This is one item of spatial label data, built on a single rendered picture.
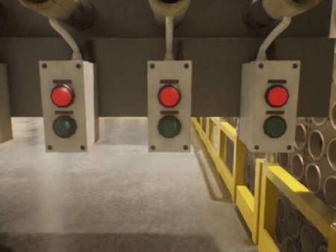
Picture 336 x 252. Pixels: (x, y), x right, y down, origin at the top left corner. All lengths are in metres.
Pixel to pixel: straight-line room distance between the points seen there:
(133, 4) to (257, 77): 0.28
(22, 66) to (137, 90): 0.22
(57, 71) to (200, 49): 0.26
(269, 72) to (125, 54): 0.26
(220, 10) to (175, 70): 0.19
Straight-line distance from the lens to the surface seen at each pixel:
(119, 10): 0.58
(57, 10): 0.44
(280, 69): 0.48
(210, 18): 0.58
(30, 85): 0.60
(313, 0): 0.43
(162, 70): 0.44
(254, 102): 0.47
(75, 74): 0.47
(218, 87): 0.54
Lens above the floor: 0.75
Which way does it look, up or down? 9 degrees down
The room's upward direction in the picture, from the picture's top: straight up
